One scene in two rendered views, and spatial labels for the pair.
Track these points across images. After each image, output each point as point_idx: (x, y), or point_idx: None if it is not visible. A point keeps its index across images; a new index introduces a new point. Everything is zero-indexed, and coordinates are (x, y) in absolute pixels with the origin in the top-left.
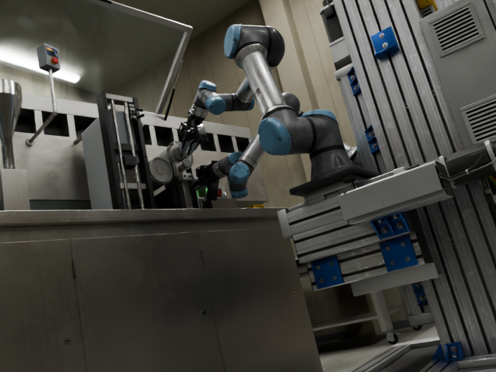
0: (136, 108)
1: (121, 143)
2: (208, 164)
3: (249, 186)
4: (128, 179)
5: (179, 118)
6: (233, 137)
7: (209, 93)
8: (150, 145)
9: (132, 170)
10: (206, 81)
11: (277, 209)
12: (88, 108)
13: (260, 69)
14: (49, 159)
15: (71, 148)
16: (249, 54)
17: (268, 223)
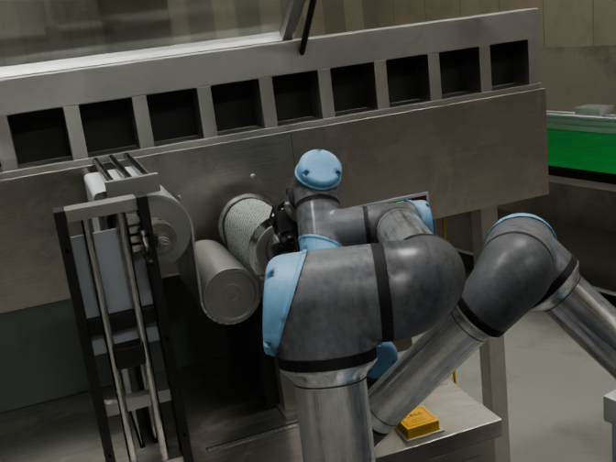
0: (141, 235)
1: (111, 317)
2: (402, 141)
3: (502, 170)
4: (183, 274)
5: (340, 37)
6: (484, 49)
7: (311, 214)
8: (261, 124)
9: (185, 267)
10: (313, 159)
11: (469, 434)
12: (110, 77)
13: (324, 456)
14: (34, 222)
15: (79, 187)
16: (307, 390)
17: (444, 456)
